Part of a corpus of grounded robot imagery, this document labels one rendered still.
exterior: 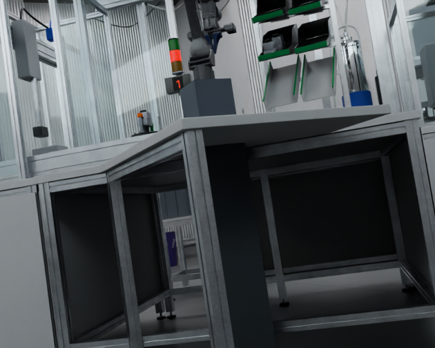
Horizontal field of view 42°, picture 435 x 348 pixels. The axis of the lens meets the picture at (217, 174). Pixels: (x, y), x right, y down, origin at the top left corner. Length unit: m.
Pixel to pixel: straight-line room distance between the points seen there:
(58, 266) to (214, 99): 0.95
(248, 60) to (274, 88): 7.09
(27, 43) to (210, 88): 1.40
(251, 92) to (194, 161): 7.88
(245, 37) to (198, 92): 7.67
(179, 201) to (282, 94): 2.18
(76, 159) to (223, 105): 0.75
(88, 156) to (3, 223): 0.45
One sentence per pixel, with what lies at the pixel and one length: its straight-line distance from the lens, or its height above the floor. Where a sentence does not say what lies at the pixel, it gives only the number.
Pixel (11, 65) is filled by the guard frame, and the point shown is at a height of 1.35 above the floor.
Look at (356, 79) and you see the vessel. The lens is 3.14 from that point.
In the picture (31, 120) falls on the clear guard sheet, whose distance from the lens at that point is 3.69.
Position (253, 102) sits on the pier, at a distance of 9.31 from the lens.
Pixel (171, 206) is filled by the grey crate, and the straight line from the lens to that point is 4.38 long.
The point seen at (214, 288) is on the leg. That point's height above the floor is 0.42.
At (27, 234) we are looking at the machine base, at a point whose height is 0.63.
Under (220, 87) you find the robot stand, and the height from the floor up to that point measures 1.03.
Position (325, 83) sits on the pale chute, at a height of 1.05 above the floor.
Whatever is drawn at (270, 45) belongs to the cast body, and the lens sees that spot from 2.36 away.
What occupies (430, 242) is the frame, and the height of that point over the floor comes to 0.40.
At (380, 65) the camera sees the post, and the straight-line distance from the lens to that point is 3.51.
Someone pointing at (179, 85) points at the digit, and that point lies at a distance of 2.58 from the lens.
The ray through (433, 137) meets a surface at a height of 0.81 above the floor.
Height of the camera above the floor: 0.61
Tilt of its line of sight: 4 degrees up
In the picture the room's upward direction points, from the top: 9 degrees counter-clockwise
